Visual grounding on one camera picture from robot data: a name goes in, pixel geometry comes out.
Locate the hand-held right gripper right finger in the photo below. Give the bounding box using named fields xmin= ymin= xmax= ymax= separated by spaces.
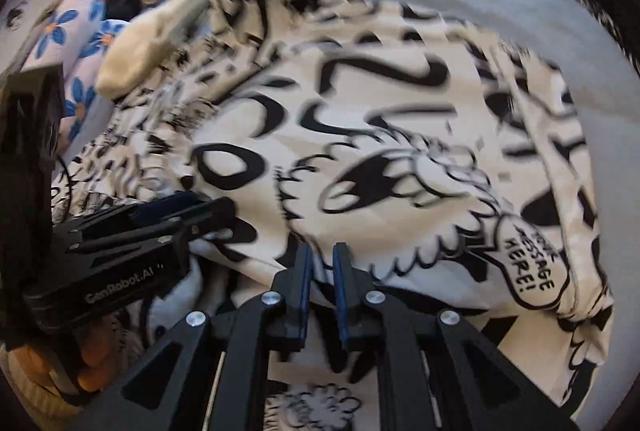
xmin=332 ymin=242 xmax=581 ymax=431

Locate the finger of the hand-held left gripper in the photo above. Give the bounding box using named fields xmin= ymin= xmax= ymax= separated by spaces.
xmin=67 ymin=190 xmax=211 ymax=237
xmin=75 ymin=197 xmax=237 ymax=258

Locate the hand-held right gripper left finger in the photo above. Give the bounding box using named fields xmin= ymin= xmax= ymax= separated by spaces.
xmin=65 ymin=242 xmax=315 ymax=431

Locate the black and white printed garment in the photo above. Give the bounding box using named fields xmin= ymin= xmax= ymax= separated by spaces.
xmin=50 ymin=0 xmax=613 ymax=431

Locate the person's left hand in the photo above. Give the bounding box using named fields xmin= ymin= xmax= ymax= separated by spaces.
xmin=22 ymin=336 xmax=122 ymax=394

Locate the cream fluffy garment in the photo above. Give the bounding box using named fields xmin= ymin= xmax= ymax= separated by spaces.
xmin=96 ymin=0 xmax=211 ymax=100

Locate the white pillow with blue flowers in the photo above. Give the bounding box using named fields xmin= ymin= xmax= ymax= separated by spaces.
xmin=22 ymin=0 xmax=131 ymax=156

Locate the black cloth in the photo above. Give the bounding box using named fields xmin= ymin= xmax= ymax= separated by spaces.
xmin=106 ymin=0 xmax=146 ymax=19

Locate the black cable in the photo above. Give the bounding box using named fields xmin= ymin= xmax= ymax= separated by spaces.
xmin=56 ymin=153 xmax=73 ymax=217

